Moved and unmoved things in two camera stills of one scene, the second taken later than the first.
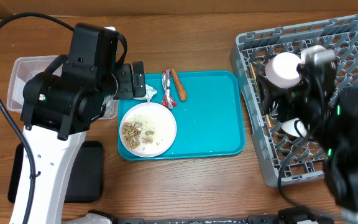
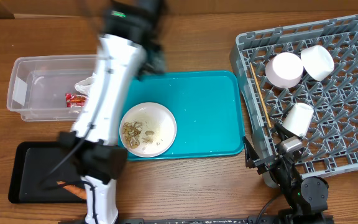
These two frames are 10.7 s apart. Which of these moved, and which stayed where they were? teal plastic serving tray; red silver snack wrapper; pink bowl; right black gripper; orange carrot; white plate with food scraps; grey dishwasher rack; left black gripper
Moved: red silver snack wrapper; orange carrot; right black gripper; left black gripper
Stayed: grey dishwasher rack; pink bowl; teal plastic serving tray; white plate with food scraps
